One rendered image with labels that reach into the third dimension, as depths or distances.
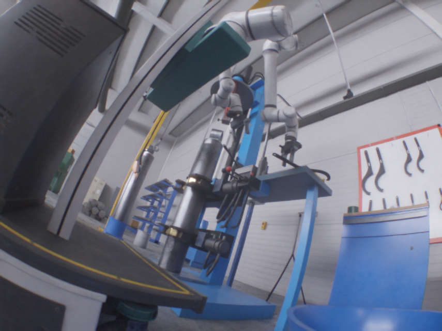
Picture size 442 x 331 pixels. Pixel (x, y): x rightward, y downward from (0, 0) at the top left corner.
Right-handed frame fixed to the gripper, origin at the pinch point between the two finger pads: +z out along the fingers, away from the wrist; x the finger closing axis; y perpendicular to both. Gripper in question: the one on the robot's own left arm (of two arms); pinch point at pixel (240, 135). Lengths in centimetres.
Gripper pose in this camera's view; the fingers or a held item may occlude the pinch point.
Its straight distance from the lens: 134.7
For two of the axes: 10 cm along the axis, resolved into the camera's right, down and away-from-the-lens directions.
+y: 8.1, 0.8, 5.8
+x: -5.7, 3.1, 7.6
